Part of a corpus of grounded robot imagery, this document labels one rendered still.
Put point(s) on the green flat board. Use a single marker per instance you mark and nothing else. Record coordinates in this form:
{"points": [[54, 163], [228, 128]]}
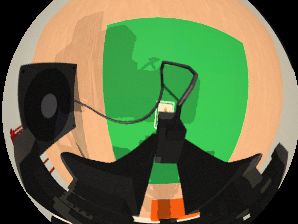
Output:
{"points": [[214, 111]]}

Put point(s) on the black fan cable with plug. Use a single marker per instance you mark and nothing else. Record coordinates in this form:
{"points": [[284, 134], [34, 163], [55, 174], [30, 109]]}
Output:
{"points": [[170, 132]]}

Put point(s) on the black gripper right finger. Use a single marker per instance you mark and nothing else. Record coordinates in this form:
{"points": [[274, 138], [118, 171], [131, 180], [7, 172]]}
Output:
{"points": [[204, 176]]}

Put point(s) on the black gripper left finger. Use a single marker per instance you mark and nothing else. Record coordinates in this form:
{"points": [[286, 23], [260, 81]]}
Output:
{"points": [[127, 177]]}

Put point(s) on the black cooling fan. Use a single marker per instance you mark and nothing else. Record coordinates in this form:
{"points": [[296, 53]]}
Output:
{"points": [[43, 92]]}

